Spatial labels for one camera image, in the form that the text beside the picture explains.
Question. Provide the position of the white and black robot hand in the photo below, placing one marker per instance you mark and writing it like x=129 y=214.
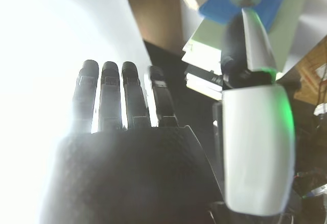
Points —
x=127 y=178

